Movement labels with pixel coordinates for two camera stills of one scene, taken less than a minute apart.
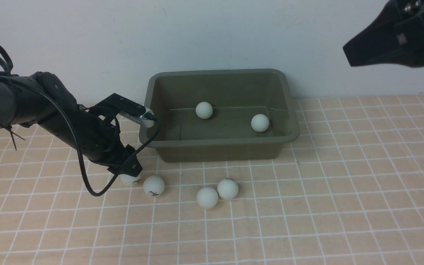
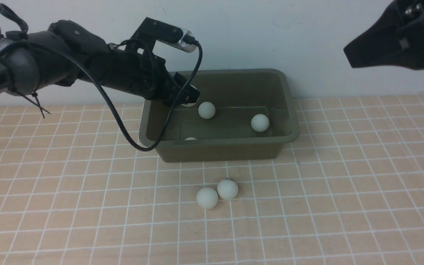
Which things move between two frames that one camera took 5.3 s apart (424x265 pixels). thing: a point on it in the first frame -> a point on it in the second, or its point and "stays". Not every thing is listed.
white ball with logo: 153,186 -> 190,104
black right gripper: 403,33 stays
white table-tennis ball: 204,110 stays
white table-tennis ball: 207,198 stays
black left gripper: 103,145 -> 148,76
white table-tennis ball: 260,123 stays
